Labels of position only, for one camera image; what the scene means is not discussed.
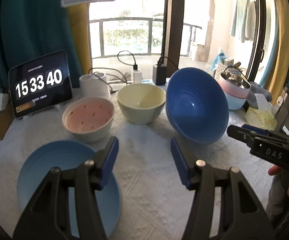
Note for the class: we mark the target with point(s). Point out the person's hand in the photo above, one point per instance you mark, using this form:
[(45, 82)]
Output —
[(284, 179)]

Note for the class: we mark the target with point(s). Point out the cardboard box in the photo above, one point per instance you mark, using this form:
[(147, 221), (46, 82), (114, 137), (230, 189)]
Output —
[(6, 119)]

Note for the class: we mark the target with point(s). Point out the yellow tissue box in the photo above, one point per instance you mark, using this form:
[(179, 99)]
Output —
[(261, 117)]

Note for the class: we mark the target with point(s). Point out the grey cloth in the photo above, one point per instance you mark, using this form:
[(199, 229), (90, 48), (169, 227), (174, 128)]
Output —
[(256, 89)]

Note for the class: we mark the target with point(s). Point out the dark blue bowl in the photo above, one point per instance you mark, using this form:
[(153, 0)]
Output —
[(196, 106)]

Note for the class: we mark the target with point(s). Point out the tablet showing clock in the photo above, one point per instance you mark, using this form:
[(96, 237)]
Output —
[(39, 84)]

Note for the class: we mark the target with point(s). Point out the small white box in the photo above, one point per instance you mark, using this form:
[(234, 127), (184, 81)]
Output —
[(4, 100)]

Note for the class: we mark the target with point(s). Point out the white phone charger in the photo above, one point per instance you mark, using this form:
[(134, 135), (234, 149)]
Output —
[(137, 74)]

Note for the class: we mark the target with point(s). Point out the light blue plate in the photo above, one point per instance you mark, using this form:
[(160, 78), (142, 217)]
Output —
[(58, 197)]

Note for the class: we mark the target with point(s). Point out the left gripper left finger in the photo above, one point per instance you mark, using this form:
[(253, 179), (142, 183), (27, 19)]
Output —
[(104, 162)]

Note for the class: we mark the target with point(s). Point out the yellow curtain left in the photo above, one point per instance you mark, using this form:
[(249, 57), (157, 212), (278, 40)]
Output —
[(78, 18)]

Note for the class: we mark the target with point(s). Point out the pink and blue stacked bowls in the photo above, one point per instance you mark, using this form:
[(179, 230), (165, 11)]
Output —
[(236, 89)]

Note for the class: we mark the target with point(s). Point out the cream bowl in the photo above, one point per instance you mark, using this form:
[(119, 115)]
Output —
[(141, 103)]

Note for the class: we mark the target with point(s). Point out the black power adapter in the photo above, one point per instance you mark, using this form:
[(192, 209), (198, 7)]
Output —
[(159, 73)]

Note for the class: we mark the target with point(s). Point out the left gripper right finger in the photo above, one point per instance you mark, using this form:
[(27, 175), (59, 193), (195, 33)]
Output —
[(186, 166)]

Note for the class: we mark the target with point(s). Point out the steel thermos bottle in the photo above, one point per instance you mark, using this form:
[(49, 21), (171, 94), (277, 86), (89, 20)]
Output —
[(281, 108)]

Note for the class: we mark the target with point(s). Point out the pink speckled bowl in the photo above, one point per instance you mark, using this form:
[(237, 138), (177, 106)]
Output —
[(89, 119)]

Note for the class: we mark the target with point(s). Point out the white lamp base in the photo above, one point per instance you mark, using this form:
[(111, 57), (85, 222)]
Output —
[(94, 85)]

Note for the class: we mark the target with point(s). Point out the yellow curtain right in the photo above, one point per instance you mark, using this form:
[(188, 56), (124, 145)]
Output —
[(282, 61)]

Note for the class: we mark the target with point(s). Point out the yellow curtain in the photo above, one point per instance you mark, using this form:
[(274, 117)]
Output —
[(282, 61), (78, 18)]

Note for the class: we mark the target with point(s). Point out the hanging teal towel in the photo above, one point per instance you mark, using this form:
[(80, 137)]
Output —
[(244, 21)]

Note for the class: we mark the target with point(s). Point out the teal curtain left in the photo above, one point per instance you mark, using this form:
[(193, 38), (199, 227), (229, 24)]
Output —
[(32, 28)]

